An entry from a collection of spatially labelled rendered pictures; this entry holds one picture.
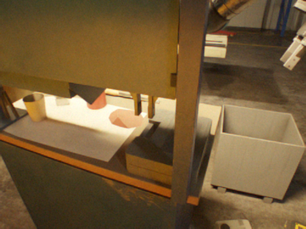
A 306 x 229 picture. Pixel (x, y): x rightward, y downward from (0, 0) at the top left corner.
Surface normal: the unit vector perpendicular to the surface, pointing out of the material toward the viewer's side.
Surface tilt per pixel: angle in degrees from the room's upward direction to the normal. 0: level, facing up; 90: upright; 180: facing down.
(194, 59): 90
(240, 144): 90
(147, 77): 90
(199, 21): 90
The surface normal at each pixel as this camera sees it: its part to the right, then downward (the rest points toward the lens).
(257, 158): -0.31, 0.47
